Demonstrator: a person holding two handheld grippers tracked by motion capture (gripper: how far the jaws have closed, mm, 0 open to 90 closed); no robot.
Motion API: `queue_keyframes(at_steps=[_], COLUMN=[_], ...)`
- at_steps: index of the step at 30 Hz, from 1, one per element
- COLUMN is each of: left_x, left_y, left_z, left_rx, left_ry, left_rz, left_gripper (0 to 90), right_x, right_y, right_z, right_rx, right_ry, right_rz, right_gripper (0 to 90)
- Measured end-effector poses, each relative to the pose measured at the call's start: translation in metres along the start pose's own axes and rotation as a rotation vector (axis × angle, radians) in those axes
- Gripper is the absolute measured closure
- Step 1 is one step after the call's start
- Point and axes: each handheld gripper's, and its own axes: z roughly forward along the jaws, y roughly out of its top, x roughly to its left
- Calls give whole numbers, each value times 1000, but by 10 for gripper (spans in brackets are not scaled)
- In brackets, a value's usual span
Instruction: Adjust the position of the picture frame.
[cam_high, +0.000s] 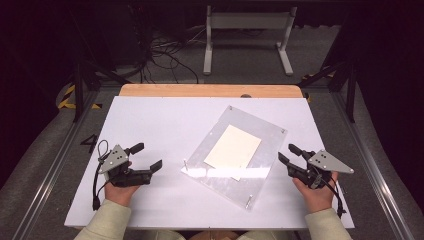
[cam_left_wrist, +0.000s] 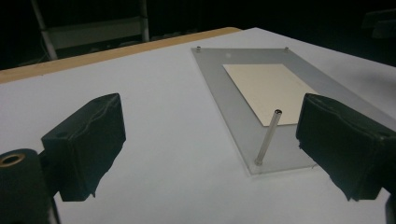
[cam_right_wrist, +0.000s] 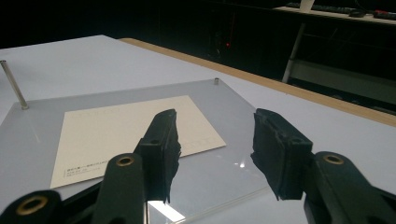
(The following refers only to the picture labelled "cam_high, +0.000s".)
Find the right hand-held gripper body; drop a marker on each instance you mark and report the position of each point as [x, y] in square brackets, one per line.
[325, 162]

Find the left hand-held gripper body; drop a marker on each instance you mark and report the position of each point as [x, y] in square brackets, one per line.
[115, 159]

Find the clear acrylic photo frame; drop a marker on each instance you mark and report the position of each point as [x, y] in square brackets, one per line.
[263, 133]

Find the painting picture card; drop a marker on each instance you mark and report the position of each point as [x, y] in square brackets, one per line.
[233, 146]

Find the person's left hand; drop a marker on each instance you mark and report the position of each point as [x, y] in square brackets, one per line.
[119, 196]

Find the person's right hand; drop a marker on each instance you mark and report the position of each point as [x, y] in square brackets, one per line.
[318, 199]

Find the white board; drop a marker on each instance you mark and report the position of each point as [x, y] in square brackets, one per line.
[160, 126]

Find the black tripod stand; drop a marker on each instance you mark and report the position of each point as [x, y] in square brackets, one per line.
[350, 96]
[78, 93]

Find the yellow black floor tape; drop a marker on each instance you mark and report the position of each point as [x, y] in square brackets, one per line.
[66, 96]
[316, 75]

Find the wooden table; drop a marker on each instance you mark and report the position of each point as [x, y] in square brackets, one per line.
[200, 90]

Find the white metal stand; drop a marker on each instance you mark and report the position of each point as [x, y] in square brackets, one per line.
[250, 20]

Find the aluminium floor rail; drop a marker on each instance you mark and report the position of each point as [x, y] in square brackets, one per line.
[376, 180]
[50, 173]

